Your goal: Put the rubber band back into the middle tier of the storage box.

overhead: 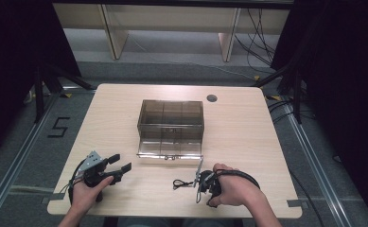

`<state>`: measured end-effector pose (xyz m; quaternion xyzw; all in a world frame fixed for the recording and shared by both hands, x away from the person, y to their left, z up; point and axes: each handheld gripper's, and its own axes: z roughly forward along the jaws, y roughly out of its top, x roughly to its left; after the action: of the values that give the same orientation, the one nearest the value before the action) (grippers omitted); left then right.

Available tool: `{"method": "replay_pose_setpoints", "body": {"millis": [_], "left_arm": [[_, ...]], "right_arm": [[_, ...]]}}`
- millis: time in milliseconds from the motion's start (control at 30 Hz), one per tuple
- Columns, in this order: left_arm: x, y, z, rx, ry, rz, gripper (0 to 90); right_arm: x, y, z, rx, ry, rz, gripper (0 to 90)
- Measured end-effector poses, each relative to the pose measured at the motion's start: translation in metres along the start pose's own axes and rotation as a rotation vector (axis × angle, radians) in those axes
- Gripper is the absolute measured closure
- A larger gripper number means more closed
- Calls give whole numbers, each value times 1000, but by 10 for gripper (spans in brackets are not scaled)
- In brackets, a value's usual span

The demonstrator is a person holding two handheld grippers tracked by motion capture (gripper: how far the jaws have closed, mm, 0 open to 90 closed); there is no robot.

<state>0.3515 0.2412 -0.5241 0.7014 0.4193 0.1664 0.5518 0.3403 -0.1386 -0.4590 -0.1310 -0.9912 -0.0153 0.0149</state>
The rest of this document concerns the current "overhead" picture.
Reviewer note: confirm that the light wooden shelf unit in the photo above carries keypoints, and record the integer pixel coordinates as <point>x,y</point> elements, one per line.
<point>172,17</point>

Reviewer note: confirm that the black metal stand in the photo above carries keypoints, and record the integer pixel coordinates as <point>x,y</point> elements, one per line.
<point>296,94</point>
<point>39,94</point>

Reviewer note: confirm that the metal floor rail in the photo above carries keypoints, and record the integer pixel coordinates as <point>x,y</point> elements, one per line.
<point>314,164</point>
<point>21,151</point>

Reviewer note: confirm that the transparent brown plastic box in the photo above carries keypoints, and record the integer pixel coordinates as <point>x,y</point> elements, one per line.
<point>170,129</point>

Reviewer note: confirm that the black curtain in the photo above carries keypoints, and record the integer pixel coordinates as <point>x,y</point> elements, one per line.
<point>345,78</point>
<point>11,63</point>

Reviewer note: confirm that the person's right hand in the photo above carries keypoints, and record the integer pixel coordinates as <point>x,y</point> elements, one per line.
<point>238,190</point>

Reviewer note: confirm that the grey round table grommet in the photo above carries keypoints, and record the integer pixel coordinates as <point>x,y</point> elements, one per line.
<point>212,98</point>

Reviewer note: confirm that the yellow black tape piece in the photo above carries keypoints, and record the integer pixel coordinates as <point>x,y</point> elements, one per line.
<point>66,95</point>
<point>274,97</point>

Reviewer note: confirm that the person's left hand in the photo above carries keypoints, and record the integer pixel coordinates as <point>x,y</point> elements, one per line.
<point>87,195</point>

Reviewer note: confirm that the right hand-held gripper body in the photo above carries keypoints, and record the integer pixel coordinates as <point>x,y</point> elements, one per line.
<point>208,183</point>

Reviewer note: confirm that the grey tape strip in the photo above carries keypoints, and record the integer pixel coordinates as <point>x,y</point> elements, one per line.
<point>294,203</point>
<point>57,196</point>

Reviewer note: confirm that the black tape floor marking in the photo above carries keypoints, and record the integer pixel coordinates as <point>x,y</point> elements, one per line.
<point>58,127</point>

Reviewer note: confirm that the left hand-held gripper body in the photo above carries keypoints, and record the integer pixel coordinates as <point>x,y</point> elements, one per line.
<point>91,165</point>

